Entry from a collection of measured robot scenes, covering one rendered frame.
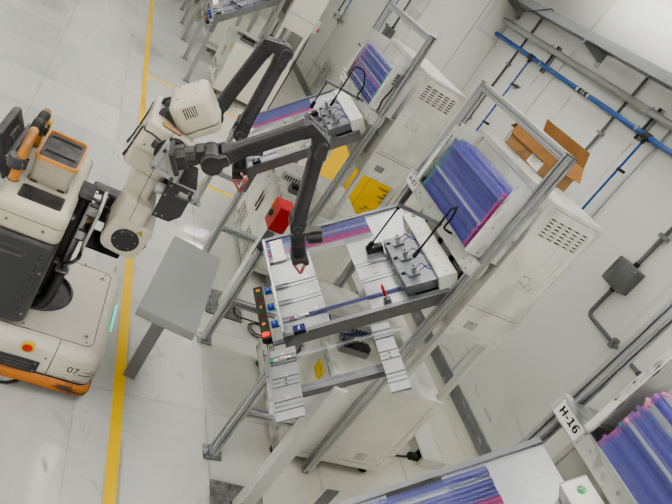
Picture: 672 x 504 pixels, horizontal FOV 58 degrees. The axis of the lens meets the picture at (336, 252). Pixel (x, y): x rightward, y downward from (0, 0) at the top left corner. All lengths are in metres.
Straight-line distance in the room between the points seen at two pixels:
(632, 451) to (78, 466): 1.93
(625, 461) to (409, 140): 2.48
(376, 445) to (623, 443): 1.58
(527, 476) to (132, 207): 1.64
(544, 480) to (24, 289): 1.88
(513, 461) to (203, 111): 1.54
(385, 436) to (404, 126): 1.80
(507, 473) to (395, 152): 2.31
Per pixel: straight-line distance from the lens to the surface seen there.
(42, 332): 2.63
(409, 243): 2.70
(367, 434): 3.06
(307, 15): 6.77
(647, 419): 1.81
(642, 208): 3.96
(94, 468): 2.65
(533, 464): 2.02
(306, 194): 2.24
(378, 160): 3.78
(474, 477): 1.98
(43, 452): 2.63
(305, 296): 2.62
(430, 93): 3.70
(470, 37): 5.65
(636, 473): 1.81
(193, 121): 2.23
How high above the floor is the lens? 2.06
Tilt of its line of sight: 24 degrees down
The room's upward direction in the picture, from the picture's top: 35 degrees clockwise
